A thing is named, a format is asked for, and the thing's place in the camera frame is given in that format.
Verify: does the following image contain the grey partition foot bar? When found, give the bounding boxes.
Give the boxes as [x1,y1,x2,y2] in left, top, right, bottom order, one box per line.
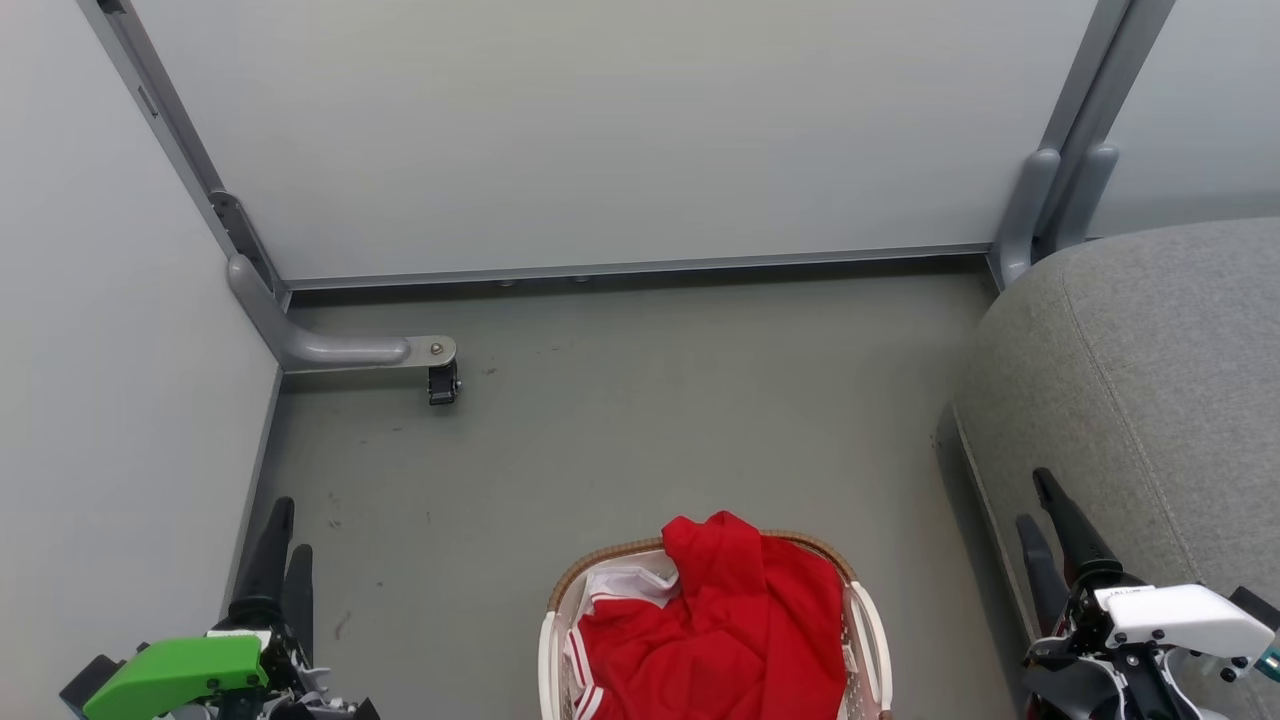
[227,254,459,374]

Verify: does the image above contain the grey slanted partition post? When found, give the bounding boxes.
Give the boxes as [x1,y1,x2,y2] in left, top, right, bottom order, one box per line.
[78,0,291,301]

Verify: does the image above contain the white laundry basket brown rim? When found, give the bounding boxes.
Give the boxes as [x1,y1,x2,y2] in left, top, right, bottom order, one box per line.
[538,530,893,720]

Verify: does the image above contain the grey partition bottom rail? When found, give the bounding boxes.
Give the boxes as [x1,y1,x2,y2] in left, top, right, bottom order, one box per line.
[284,244,993,293]

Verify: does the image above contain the grey fabric sofa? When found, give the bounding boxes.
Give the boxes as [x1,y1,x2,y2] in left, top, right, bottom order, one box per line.
[950,217,1280,720]

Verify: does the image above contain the grey double partition post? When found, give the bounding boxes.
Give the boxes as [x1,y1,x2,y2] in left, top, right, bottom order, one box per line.
[1038,0,1178,161]

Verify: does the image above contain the red shorts with white stripes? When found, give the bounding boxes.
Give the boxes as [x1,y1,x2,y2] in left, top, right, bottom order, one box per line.
[563,600,701,720]

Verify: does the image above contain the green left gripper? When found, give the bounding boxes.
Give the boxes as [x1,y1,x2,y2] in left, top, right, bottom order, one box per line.
[83,497,323,720]

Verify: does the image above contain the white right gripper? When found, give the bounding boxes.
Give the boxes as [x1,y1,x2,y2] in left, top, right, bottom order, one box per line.
[1015,467,1278,691]

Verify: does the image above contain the red shirt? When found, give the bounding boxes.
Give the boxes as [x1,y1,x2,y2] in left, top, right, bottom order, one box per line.
[583,510,851,720]

